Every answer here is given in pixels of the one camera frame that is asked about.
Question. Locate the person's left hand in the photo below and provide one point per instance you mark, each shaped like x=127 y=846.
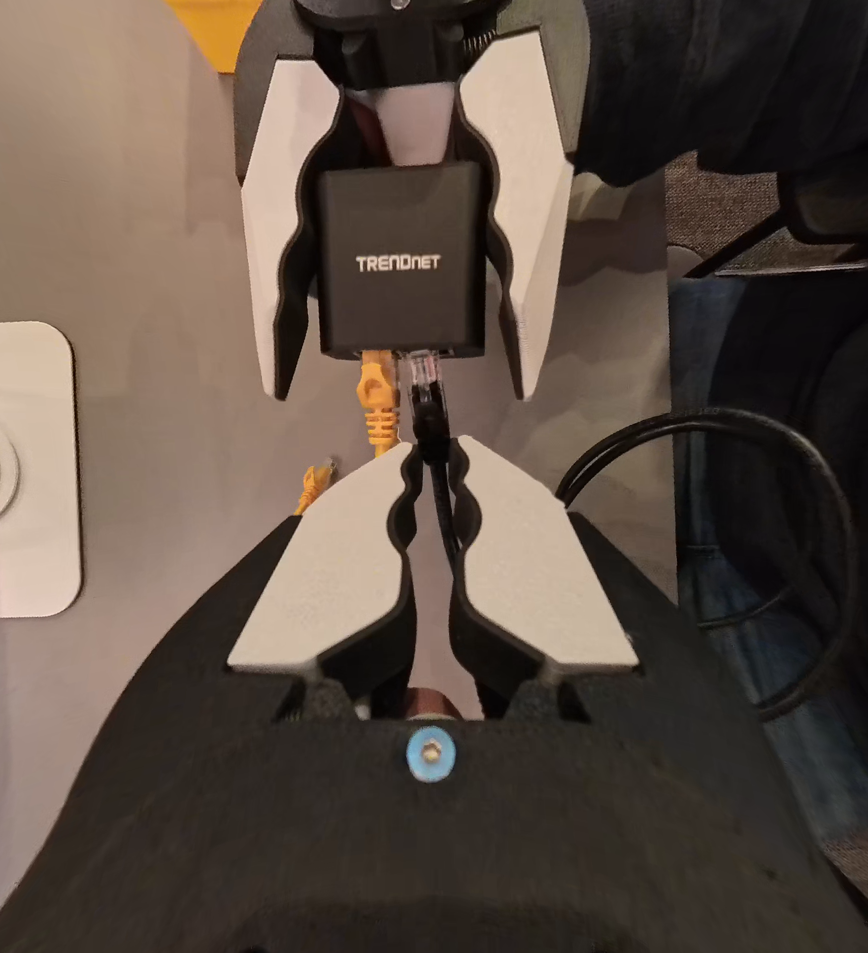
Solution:
x=434 y=703

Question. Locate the black network switch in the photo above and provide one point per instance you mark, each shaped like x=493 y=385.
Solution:
x=396 y=223

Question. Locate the white document stand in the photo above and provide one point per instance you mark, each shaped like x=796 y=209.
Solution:
x=39 y=447

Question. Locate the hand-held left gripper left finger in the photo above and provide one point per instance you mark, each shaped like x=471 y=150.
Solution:
x=329 y=581

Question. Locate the black office chair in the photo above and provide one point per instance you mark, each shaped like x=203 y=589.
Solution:
x=836 y=216

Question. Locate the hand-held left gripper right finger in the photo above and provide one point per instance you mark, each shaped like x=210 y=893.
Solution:
x=545 y=581

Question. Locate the yellow plastic bin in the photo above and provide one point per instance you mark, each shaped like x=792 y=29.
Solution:
x=210 y=30

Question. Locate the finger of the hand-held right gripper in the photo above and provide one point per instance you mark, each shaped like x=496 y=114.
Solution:
x=274 y=186
x=538 y=186

